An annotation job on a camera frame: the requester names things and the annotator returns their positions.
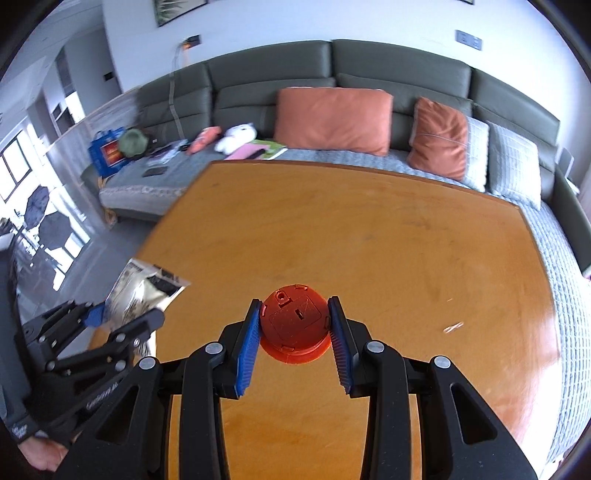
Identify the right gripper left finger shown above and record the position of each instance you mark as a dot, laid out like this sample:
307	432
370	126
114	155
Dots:
128	437

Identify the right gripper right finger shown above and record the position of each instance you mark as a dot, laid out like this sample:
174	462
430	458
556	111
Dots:
461	436

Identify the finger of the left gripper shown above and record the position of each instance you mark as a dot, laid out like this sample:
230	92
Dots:
140	329
94	317

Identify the white snack packet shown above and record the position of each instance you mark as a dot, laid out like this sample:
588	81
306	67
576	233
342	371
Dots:
139	288

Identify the red plastic cap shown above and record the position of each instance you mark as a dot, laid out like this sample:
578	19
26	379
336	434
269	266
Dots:
294	325

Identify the person's left hand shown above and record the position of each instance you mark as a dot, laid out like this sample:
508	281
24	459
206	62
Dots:
42	453

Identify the grey open umbrella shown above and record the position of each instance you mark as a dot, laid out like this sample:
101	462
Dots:
54	230

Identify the blue open umbrella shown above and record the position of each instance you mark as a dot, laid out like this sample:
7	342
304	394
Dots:
36	207

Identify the black remote on sofa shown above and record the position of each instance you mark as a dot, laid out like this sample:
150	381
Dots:
154	171

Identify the blue shopping bag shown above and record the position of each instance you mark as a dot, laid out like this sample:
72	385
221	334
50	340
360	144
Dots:
104	152

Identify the green hat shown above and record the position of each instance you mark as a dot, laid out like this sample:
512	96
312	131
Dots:
133	143

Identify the pink book with phone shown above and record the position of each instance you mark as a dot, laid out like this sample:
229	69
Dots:
258	150

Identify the white plush toy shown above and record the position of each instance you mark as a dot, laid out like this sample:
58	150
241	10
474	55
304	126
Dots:
234	138

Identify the grey checked cushion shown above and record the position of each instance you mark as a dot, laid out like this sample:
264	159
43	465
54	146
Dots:
502	162

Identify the large orange cushion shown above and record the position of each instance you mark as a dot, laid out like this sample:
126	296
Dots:
334	118

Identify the green leather sofa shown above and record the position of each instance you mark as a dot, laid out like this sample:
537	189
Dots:
242	87

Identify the wall socket with charger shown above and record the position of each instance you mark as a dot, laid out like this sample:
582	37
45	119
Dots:
191	42

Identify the framed wall picture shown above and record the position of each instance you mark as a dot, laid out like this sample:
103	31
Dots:
167	10

